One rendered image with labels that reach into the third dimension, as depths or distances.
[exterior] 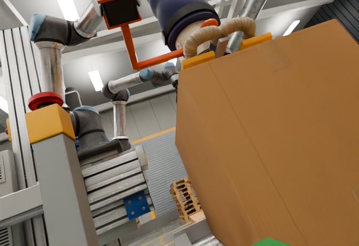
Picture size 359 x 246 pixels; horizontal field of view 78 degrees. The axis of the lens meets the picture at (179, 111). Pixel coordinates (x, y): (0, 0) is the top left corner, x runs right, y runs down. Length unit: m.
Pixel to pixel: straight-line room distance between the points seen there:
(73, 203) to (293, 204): 0.38
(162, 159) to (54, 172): 10.41
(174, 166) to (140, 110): 3.40
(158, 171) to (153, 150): 1.03
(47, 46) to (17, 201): 0.60
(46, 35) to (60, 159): 0.71
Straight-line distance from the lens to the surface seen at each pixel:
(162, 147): 11.00
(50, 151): 0.51
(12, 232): 1.23
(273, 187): 0.42
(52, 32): 1.12
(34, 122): 0.54
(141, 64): 0.77
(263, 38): 0.73
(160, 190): 10.63
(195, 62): 0.63
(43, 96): 0.56
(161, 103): 12.00
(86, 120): 1.07
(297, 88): 0.50
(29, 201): 0.92
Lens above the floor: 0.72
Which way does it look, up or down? 20 degrees up
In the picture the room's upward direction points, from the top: 24 degrees counter-clockwise
